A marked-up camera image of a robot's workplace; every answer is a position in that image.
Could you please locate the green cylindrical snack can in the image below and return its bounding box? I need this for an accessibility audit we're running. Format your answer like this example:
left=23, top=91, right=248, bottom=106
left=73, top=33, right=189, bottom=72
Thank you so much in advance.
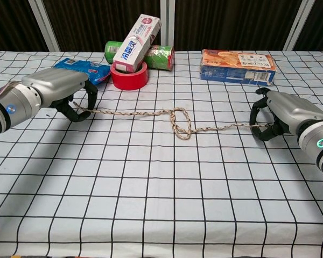
left=104, top=40, right=175, bottom=73

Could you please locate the white black checkered tablecloth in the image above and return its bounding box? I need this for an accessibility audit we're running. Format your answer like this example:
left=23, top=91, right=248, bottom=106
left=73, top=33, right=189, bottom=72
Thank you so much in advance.
left=0, top=49, right=323, bottom=258

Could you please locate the grey partition frame post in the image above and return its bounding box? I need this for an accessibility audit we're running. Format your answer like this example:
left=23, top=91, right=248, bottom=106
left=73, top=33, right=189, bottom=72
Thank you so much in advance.
left=282, top=0, right=313, bottom=51
left=29, top=0, right=60, bottom=52
left=160, top=0, right=175, bottom=52

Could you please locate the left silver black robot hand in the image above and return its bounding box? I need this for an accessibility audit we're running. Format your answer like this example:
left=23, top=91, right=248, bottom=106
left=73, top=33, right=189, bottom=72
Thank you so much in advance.
left=21, top=67, right=99, bottom=123

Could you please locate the white toothpaste box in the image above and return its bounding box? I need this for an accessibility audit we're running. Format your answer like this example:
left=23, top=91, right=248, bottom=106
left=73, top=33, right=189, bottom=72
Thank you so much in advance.
left=112, top=13, right=162, bottom=73

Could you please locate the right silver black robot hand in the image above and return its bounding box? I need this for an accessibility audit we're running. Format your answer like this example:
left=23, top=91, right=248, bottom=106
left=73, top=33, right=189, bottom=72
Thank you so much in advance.
left=249, top=87, right=323, bottom=142

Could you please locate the orange blue biscuit box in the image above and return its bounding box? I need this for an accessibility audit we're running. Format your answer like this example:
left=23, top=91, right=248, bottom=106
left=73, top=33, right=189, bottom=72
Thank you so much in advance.
left=198, top=49, right=277, bottom=87

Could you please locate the dark ribbed partition panel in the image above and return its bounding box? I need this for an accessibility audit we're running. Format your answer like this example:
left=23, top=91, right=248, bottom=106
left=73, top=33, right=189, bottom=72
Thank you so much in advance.
left=174, top=0, right=299, bottom=51
left=0, top=0, right=51, bottom=52
left=43, top=0, right=162, bottom=52
left=293, top=0, right=323, bottom=52

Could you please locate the beige braided rope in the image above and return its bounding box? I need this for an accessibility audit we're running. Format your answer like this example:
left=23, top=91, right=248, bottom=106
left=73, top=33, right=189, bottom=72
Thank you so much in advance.
left=72, top=101, right=275, bottom=141

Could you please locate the red tape roll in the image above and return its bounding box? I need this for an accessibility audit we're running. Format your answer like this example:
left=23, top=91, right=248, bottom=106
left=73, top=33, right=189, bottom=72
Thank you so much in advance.
left=110, top=61, right=149, bottom=91

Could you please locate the blue snack bag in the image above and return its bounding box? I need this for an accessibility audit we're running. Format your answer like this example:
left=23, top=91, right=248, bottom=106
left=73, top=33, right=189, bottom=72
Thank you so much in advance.
left=53, top=58, right=111, bottom=85

